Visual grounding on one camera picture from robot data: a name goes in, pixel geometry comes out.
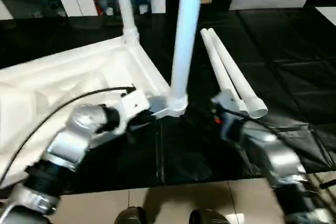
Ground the white plastic table leg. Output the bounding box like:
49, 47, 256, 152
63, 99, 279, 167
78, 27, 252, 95
200, 28, 249, 116
207, 27, 269, 120
167, 0, 206, 116

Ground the white plastic table top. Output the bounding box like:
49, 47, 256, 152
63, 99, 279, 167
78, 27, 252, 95
0, 36, 189, 188

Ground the white leg with black mark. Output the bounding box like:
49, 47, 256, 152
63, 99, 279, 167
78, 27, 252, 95
114, 0, 140, 47

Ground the black work mat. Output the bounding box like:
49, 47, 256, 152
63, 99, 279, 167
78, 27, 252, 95
0, 7, 336, 194

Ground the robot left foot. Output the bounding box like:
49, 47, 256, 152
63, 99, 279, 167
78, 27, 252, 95
114, 206, 148, 224

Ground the black stand leg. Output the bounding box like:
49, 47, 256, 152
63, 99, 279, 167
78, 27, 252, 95
318, 178, 336, 190

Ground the white flat board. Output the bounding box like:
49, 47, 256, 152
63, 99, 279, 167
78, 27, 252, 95
314, 5, 336, 26

